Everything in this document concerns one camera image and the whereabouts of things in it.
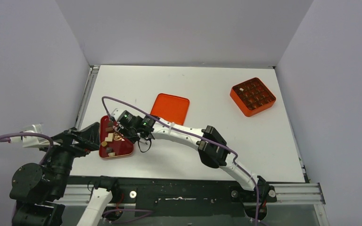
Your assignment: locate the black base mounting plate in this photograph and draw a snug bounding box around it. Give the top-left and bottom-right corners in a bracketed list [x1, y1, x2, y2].
[62, 176, 281, 218]

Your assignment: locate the orange compartment chocolate box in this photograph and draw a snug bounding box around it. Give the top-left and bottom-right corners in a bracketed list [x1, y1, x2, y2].
[230, 77, 276, 117]

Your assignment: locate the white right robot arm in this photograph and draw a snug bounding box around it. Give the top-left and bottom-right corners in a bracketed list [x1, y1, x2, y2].
[109, 109, 276, 203]

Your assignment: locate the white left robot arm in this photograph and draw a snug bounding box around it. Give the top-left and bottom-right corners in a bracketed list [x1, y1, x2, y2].
[8, 122, 100, 226]

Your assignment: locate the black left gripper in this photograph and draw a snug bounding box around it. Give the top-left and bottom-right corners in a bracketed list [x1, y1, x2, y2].
[39, 120, 100, 195]

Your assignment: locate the white chocolate block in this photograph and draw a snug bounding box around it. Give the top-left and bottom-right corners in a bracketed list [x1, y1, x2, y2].
[104, 136, 113, 142]

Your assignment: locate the aluminium table edge rail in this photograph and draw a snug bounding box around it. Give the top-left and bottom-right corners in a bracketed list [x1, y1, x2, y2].
[74, 65, 100, 129]

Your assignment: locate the orange box lid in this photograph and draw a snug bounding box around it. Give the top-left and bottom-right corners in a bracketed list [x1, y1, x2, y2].
[150, 93, 190, 125]

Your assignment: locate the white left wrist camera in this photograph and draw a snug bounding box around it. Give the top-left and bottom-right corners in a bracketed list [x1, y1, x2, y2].
[9, 123, 50, 148]

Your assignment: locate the red chocolate tray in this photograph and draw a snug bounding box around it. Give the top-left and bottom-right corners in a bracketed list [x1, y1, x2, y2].
[99, 116, 134, 159]

